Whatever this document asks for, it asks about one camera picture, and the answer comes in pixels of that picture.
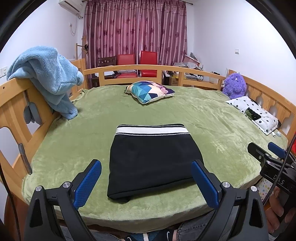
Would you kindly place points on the right hand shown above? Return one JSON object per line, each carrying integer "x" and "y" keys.
{"x": 274, "y": 211}

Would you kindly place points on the wooden bed frame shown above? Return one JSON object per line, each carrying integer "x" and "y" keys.
{"x": 27, "y": 115}

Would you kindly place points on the white air conditioner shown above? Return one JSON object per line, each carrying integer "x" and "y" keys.
{"x": 73, "y": 6}

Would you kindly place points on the white dotted pillow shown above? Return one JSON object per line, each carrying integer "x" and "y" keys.
{"x": 260, "y": 117}

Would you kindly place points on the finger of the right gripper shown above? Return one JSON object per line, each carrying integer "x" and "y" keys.
{"x": 278, "y": 151}
{"x": 259, "y": 154}

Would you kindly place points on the purple plush toy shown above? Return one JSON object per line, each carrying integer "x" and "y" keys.
{"x": 234, "y": 86}

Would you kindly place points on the dark wooden chair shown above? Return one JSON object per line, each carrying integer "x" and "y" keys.
{"x": 102, "y": 62}

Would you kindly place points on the red chair right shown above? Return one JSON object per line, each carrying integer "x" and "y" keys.
{"x": 148, "y": 58}

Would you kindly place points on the colourful geometric pillow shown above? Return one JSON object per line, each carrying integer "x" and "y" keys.
{"x": 148, "y": 91}

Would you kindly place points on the black pants with white stripe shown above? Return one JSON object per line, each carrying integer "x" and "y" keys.
{"x": 145, "y": 159}

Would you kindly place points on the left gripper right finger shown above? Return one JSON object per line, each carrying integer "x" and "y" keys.
{"x": 249, "y": 222}

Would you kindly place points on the maroon curtain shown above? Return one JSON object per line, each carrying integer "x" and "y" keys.
{"x": 129, "y": 27}

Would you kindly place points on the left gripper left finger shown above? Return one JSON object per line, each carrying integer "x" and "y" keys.
{"x": 42, "y": 222}

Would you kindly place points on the blue plush towel toy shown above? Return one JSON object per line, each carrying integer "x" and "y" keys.
{"x": 52, "y": 74}

